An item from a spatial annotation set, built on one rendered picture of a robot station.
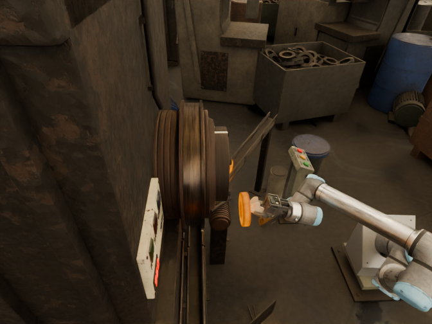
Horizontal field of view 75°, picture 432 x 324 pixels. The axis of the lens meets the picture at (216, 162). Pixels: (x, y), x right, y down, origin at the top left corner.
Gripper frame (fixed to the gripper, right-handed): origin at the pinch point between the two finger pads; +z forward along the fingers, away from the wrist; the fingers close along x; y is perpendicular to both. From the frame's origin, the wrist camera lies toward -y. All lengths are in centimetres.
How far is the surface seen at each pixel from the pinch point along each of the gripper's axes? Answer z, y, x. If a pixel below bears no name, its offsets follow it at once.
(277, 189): -46, -33, -56
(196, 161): 32, 34, 20
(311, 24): -146, 40, -365
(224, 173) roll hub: 20.9, 28.5, 15.7
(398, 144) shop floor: -219, -22, -163
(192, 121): 35, 41, 9
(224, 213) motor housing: -2.9, -32.0, -23.2
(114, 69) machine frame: 54, 63, 38
